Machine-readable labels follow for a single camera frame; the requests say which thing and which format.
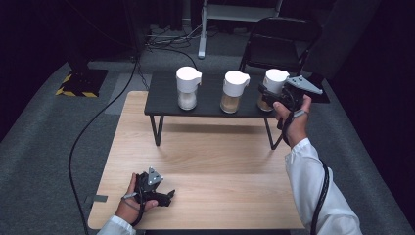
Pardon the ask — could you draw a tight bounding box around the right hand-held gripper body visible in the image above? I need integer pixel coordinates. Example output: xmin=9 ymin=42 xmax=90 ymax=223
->
xmin=277 ymin=75 xmax=324 ymax=112

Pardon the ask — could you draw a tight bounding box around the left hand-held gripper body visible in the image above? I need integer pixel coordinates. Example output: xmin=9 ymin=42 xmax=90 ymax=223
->
xmin=134 ymin=166 xmax=164 ymax=206

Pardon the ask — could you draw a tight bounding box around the white-lid jar of brown powder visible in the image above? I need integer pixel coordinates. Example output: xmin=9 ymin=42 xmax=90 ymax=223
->
xmin=256 ymin=68 xmax=291 ymax=113

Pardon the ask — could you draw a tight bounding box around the white-lid jar of beige powder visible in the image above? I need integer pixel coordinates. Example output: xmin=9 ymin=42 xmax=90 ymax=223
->
xmin=220 ymin=70 xmax=251 ymax=115

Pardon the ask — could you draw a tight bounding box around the black shelf with metal legs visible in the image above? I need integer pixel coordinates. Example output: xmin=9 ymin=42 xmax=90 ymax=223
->
xmin=144 ymin=71 xmax=300 ymax=150

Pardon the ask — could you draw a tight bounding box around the white-lid jar of white powder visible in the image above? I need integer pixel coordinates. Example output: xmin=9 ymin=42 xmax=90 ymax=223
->
xmin=175 ymin=66 xmax=203 ymax=111

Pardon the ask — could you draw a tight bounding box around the person's right hand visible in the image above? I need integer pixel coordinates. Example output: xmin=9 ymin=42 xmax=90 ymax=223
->
xmin=273 ymin=95 xmax=312 ymax=148

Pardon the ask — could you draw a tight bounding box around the black folding chair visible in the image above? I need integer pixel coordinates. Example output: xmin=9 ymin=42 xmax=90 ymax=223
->
xmin=238 ymin=17 xmax=322 ymax=77

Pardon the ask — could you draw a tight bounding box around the grey curtain panel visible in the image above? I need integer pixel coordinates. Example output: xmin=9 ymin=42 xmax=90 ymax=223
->
xmin=302 ymin=0 xmax=381 ymax=79

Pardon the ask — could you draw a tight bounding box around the white metal stand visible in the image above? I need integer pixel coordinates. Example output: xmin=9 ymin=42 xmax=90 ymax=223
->
xmin=198 ymin=0 xmax=283 ymax=60

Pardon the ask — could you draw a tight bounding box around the left hand-held gripper cable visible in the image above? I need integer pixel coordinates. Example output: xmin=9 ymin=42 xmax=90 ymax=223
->
xmin=121 ymin=192 xmax=146 ymax=228

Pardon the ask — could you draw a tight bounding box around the hand-held gripper cable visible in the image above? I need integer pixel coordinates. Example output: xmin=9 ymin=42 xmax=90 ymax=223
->
xmin=121 ymin=192 xmax=146 ymax=228
xmin=276 ymin=111 xmax=331 ymax=235

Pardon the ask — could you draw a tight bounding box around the long black floor cable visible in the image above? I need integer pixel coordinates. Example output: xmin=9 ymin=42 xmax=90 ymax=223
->
xmin=68 ymin=55 xmax=139 ymax=235

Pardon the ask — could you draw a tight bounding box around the thin black floor cable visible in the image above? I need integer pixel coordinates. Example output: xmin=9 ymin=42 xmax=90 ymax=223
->
xmin=148 ymin=47 xmax=200 ymax=71

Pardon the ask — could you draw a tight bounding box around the tangle of floor cables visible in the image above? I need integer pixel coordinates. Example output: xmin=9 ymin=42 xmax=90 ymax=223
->
xmin=143 ymin=23 xmax=205 ymax=53

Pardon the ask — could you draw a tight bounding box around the right hand-held gripper cable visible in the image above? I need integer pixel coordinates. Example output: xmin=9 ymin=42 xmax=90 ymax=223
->
xmin=276 ymin=111 xmax=331 ymax=235

